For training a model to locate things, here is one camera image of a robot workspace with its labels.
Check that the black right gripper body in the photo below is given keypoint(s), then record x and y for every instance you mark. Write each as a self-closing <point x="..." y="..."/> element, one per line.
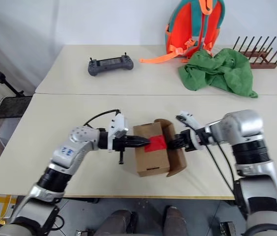
<point x="186" y="141"/>

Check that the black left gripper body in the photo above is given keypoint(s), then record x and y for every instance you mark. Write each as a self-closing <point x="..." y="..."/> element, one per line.
<point x="123" y="143"/>

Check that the red tape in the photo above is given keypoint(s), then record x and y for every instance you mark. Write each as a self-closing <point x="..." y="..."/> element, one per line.
<point x="157" y="143"/>

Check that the brown cardboard box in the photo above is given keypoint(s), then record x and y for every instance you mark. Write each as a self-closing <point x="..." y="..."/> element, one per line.
<point x="150" y="159"/>

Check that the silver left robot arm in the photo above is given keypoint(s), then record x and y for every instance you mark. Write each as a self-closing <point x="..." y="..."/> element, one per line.
<point x="79" y="137"/>

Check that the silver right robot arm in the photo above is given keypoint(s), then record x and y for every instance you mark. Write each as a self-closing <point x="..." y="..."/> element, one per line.
<point x="244" y="123"/>

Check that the dark rounded shape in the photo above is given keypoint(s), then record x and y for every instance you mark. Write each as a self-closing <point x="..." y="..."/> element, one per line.
<point x="175" y="221"/>
<point x="116" y="222"/>

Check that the green cloth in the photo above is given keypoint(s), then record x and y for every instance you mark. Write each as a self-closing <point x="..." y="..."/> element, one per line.
<point x="217" y="71"/>

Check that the grey handheld remote controller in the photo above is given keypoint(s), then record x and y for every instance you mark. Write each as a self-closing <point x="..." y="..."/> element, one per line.
<point x="110" y="65"/>

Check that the dark wooden peg rack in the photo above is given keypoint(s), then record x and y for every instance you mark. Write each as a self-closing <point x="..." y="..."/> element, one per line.
<point x="261" y="64"/>

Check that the orange and teal backpack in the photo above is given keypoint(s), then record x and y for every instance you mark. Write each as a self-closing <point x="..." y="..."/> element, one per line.
<point x="190" y="24"/>

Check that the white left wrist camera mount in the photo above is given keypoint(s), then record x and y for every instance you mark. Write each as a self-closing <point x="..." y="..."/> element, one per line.
<point x="119" y="123"/>

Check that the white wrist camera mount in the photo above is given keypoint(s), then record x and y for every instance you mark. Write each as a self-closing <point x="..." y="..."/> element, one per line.
<point x="190" y="119"/>
<point x="119" y="123"/>

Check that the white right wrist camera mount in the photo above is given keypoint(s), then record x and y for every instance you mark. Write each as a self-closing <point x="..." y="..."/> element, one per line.
<point x="190" y="119"/>

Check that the black stand base plate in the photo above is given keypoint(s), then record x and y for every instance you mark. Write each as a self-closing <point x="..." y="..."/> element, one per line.
<point x="10" y="107"/>

